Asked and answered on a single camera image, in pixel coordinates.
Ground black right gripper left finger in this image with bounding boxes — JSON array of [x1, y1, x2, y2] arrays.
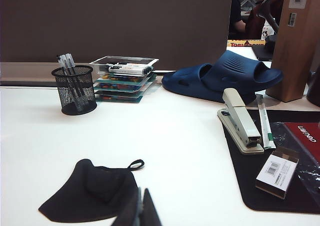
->
[[111, 185, 144, 226]]

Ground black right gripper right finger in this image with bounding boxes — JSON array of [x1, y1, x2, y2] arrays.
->
[[139, 188, 163, 226]]

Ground black face mask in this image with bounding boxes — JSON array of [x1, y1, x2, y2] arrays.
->
[[38, 158, 146, 224]]

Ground small staple box barcode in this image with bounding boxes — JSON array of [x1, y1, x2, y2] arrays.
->
[[254, 146, 300, 200]]

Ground yellow Toblerone box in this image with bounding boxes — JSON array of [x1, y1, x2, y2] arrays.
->
[[226, 39, 266, 47]]

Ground brown cardboard box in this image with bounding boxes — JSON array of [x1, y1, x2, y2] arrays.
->
[[265, 0, 320, 103]]

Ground black desk mat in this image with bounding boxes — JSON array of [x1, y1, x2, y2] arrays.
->
[[221, 108, 320, 215]]

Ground colourful teal-edged card tray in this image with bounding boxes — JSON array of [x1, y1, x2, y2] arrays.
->
[[93, 82, 156, 94], [94, 73, 158, 86], [94, 90, 149, 104]]

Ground beige metal stapler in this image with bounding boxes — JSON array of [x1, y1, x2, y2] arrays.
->
[[216, 88, 265, 155]]

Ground black mesh pen holder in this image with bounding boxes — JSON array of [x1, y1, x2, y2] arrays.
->
[[51, 65, 98, 116]]

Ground white wrapped stick green band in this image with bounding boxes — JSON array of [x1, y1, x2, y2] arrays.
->
[[256, 94, 277, 150]]

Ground dark blue rubber slipper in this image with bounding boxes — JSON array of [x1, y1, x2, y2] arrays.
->
[[161, 49, 285, 104]]

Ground clear plastic bag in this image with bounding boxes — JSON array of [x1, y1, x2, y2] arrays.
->
[[269, 121, 320, 204]]

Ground black pen clear cap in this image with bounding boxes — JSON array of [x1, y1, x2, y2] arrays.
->
[[65, 53, 90, 107], [61, 53, 87, 111]]

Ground pens in holder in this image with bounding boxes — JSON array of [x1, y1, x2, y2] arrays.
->
[[56, 55, 85, 112]]

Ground red deli notebook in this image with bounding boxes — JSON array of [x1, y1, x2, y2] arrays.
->
[[283, 122, 320, 167]]

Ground brown desk partition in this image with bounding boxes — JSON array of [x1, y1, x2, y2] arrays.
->
[[0, 0, 233, 71]]

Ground black flat pad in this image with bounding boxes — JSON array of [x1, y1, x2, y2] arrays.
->
[[251, 45, 275, 61]]

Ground dark rounded object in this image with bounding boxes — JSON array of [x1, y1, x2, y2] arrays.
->
[[306, 71, 320, 107]]

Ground black jointed stand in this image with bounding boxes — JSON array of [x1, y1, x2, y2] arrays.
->
[[254, 0, 279, 48]]

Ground small white carton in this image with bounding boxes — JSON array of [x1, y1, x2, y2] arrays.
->
[[261, 23, 273, 40]]

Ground red jacket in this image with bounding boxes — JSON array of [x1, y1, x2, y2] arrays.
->
[[246, 0, 287, 38]]

